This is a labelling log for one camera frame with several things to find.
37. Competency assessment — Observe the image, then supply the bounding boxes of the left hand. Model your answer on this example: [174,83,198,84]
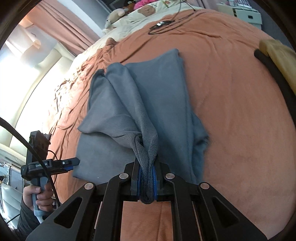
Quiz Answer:
[23,183,54,212]

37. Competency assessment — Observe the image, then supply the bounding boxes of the left pink curtain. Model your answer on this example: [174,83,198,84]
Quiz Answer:
[26,1,99,56]

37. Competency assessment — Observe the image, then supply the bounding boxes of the left forearm dark sleeve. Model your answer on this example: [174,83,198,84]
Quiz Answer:
[14,200,40,240]

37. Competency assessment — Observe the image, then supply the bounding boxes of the grey t-shirt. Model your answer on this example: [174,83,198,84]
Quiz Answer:
[73,49,209,204]

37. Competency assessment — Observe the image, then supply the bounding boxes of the bear print pillow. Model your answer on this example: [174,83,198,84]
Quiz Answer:
[113,1,202,28]

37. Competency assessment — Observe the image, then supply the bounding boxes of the cream padded headboard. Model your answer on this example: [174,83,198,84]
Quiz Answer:
[0,41,76,158]

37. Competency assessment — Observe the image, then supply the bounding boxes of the pink fluffy garment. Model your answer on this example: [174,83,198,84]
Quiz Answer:
[133,0,157,10]

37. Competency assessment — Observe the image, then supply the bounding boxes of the cream plush toy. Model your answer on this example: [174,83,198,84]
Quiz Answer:
[102,8,128,34]

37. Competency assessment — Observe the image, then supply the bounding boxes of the black cable with device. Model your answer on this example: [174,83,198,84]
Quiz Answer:
[147,0,202,36]

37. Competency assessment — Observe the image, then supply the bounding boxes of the cream bed sheet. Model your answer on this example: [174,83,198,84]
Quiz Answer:
[67,6,204,77]

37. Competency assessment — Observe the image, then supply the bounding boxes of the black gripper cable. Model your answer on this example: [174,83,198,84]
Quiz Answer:
[0,116,62,209]

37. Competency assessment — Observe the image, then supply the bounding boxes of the orange-brown blanket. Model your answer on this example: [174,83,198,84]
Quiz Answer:
[50,9,295,238]

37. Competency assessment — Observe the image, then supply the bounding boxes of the folded black garment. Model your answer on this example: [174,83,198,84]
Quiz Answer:
[254,49,295,126]

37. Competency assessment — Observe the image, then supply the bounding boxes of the white bedside drawer cabinet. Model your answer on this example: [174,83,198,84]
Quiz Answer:
[216,1,262,30]

